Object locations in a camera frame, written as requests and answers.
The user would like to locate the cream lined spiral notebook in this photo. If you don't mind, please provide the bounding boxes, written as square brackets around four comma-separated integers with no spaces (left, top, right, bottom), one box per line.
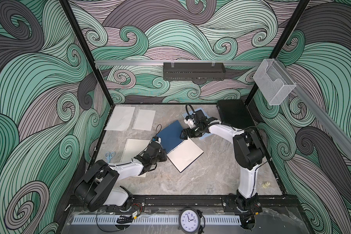
[120,139,150,164]

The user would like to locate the dark blue spiral notebook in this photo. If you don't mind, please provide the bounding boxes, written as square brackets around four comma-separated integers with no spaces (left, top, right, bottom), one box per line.
[157,121,204,173]

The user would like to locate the torn lined paper page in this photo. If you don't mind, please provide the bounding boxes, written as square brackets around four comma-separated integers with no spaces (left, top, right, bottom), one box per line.
[105,105,135,131]

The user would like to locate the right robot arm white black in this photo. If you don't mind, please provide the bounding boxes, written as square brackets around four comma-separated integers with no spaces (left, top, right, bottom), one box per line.
[180,104,264,214]

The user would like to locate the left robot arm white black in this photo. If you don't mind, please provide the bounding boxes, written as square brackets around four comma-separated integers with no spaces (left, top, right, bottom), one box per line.
[73,136,167,212]

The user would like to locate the light blue spiral notebook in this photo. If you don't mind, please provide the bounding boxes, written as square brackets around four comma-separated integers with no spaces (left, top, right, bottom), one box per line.
[182,107,220,140]

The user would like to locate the black hard case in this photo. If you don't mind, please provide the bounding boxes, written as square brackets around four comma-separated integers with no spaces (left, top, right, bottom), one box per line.
[216,99,255,129]

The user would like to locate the light blue scissors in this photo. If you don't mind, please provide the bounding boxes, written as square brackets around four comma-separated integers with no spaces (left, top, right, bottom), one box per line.
[105,151,116,163]

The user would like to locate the round white clock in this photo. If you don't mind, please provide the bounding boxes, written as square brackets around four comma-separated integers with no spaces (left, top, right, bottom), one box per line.
[178,208,201,234]

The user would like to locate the small yellowish object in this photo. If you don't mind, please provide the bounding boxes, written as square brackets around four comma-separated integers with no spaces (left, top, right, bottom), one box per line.
[262,181,271,188]

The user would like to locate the black wall tray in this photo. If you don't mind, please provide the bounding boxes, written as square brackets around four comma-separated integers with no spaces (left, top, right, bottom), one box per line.
[163,62,226,81]

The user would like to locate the clear acrylic wall holder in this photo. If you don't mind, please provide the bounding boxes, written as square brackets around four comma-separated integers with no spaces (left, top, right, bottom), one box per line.
[253,58,296,106]

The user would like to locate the white slotted cable duct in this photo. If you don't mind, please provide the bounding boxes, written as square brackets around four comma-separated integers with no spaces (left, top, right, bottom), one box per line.
[71,214,241,226]

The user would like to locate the aluminium rail back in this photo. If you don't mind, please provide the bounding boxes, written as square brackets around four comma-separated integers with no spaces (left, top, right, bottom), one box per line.
[94,59,262,68]

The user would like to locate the aluminium rail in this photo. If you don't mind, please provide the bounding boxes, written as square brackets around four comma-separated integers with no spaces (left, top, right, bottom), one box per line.
[94,59,262,68]
[276,60,351,161]

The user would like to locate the aluminium rail right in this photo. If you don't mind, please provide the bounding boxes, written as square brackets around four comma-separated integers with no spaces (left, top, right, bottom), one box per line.
[276,60,351,161]

